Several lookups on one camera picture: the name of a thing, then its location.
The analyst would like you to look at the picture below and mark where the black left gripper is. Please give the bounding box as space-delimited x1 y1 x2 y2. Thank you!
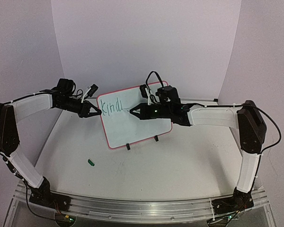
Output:
57 96 102 117

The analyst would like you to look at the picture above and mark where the pink-framed whiteboard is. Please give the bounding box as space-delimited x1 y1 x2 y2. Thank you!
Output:
97 86 172 149

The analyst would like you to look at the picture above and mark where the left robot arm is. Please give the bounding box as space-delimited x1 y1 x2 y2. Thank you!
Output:
0 79 102 206

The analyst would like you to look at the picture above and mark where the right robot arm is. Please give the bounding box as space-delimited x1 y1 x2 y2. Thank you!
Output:
129 85 267 193

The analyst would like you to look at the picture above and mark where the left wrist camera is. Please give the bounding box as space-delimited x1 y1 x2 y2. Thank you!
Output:
83 84 98 98

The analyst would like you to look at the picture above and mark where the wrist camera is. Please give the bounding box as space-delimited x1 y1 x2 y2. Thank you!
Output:
139 84 154 105
83 84 98 98

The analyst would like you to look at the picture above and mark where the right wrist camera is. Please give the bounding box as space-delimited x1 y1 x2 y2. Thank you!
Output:
139 84 154 105

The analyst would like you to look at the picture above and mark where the aluminium front rail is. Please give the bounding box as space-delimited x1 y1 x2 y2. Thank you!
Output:
3 182 276 227

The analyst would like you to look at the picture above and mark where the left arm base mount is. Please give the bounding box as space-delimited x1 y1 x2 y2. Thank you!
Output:
28 177 71 211

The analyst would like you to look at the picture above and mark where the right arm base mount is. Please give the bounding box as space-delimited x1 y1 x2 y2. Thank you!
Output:
212 188 254 215

